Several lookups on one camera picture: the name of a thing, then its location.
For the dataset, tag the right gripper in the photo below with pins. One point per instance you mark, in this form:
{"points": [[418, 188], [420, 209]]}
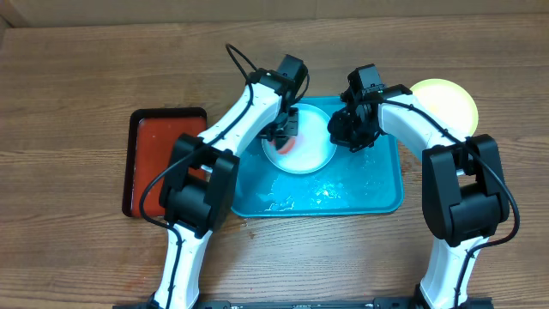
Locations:
{"points": [[344, 136]]}

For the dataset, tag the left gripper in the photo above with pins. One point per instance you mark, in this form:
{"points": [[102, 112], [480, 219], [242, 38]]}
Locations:
{"points": [[292, 126]]}

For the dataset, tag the dark blue sponge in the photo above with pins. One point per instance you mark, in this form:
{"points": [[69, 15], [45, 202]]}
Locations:
{"points": [[284, 144]]}

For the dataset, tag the light blue plate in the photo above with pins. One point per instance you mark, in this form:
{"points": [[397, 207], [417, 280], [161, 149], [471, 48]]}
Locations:
{"points": [[312, 150]]}

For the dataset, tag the green plate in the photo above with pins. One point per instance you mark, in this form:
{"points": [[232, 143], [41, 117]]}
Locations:
{"points": [[450, 102]]}

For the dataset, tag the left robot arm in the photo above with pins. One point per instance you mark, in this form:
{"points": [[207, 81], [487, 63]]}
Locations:
{"points": [[199, 183]]}

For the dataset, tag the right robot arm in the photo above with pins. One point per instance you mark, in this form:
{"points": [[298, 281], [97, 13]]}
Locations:
{"points": [[464, 196]]}

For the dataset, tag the blue plastic tray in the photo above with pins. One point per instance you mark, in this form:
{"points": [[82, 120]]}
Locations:
{"points": [[366, 182]]}

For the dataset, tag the black tray with red water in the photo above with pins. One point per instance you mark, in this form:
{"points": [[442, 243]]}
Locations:
{"points": [[152, 135]]}

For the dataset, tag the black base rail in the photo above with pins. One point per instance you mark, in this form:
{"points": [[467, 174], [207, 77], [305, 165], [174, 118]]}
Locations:
{"points": [[378, 303]]}

